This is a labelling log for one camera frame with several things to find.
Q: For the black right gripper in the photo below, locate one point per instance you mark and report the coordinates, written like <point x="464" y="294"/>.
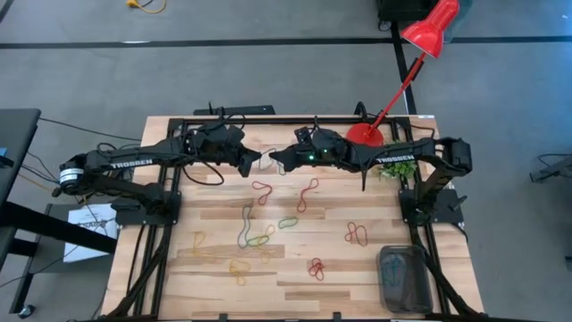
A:
<point x="324" y="154"/>

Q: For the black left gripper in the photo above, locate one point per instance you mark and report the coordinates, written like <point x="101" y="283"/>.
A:
<point x="219" y="143"/>

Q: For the teal rubber band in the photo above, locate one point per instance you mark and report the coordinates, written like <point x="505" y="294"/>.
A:
<point x="281" y="170"/>
<point x="394" y="268"/>

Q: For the red rubber band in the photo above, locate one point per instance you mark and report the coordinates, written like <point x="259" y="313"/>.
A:
<point x="261" y="182"/>
<point x="356" y="232"/>
<point x="317" y="268"/>
<point x="305" y="193"/>

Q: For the green rubber band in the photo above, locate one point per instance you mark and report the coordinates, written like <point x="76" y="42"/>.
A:
<point x="258" y="238"/>
<point x="296" y="219"/>

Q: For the long olive rubber band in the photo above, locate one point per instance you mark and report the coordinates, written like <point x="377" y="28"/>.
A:
<point x="245" y="222"/>

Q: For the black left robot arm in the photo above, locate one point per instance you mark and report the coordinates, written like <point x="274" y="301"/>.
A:
<point x="132" y="164"/>

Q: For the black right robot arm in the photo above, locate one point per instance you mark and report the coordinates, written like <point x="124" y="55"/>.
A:
<point x="394" y="159"/>

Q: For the clear plastic bin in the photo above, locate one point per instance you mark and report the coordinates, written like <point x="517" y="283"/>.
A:
<point x="404" y="295"/>

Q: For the black flat device with antennas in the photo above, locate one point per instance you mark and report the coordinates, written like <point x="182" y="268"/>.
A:
<point x="250" y="110"/>

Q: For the red desk lamp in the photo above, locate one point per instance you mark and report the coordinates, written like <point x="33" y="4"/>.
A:
<point x="364" y="136"/>

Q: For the green plant in white pot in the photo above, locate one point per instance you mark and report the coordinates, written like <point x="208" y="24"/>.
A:
<point x="397" y="171"/>

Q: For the black cart on casters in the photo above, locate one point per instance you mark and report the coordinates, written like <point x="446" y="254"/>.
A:
<point x="395" y="11"/>

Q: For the white printed paper sheet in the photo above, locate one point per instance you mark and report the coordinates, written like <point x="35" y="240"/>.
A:
<point x="82" y="252"/>

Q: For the black desk on casters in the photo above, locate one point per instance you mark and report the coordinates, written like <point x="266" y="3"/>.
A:
<point x="15" y="134"/>

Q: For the small blue box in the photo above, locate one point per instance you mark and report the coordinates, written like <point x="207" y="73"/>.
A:
<point x="2" y="152"/>

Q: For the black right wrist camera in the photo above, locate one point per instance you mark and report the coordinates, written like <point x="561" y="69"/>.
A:
<point x="304" y="136"/>

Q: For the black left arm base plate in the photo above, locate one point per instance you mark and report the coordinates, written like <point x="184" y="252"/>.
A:
<point x="129" y="215"/>

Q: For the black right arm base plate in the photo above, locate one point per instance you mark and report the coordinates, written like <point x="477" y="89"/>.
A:
<point x="451" y="214"/>

